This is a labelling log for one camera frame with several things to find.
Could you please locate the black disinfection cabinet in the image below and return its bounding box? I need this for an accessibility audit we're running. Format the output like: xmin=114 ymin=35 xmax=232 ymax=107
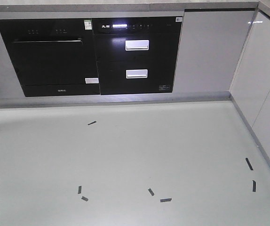
xmin=92 ymin=16 xmax=183 ymax=95

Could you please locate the grey cabinet door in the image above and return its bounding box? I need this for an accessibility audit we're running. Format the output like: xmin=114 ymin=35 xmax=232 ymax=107
xmin=173 ymin=11 xmax=254 ymax=93

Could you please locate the grey side cabinet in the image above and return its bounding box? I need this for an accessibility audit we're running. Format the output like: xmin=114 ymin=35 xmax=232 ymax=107
xmin=230 ymin=11 xmax=270 ymax=165

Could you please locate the silver lower drawer handle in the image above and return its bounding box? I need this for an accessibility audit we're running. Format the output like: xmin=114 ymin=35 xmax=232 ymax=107
xmin=126 ymin=69 xmax=148 ymax=79

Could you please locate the silver drawer handle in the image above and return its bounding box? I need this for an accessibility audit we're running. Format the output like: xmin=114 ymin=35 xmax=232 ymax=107
xmin=125 ymin=40 xmax=150 ymax=51
xmin=126 ymin=69 xmax=148 ymax=79

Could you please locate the silver upper drawer handle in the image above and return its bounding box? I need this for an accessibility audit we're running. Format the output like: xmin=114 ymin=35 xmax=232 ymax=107
xmin=125 ymin=40 xmax=150 ymax=51

